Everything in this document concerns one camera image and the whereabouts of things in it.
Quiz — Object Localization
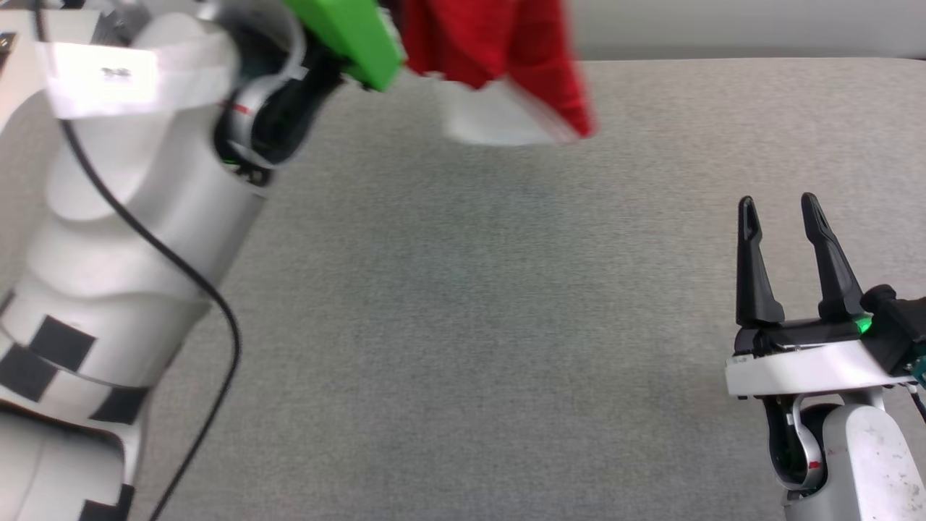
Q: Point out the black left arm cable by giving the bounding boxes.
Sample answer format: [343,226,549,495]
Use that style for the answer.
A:
[30,0,242,521]

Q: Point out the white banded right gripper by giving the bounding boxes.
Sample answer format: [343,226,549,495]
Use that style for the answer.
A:
[726,192,916,400]

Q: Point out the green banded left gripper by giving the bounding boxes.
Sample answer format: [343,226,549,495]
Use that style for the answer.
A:
[282,0,406,92]

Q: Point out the red white sleeved garment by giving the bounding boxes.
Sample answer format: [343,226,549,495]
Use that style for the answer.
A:
[394,0,598,147]

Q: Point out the white paper label tape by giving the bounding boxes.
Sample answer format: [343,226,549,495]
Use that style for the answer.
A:
[35,38,234,120]

